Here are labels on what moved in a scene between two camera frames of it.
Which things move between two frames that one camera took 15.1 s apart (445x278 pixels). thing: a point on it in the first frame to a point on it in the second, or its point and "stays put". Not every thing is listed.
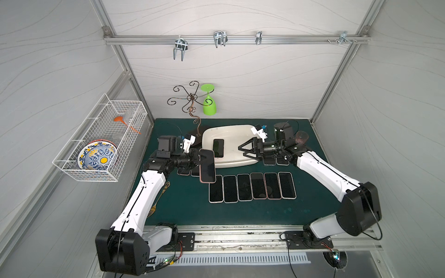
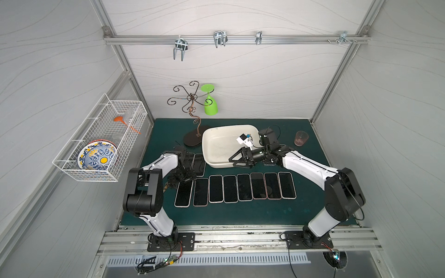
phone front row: x=216 y=190 stays put
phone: x=207 y=172 to x=200 y=192
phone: x=230 y=189 stays put
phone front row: x=273 y=187 stays put
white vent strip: x=223 y=259 stays put
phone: x=218 y=147 to x=183 y=193
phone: x=244 y=187 stays put
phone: x=287 y=186 stays put
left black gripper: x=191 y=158 to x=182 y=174
